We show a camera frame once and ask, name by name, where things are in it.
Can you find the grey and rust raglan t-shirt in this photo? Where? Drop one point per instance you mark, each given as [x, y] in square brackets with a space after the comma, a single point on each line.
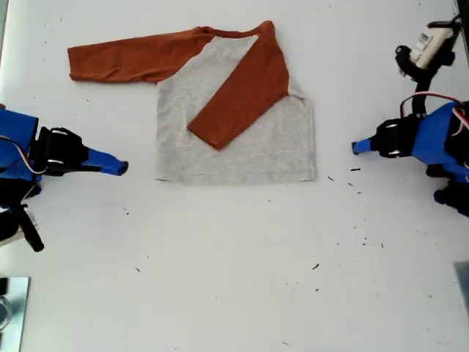
[238, 157]

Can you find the short black camera stalk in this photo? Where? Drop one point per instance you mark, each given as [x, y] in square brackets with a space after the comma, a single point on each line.
[421, 88]
[33, 234]

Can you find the shiny steel plate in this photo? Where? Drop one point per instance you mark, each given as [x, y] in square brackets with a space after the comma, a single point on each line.
[16, 315]

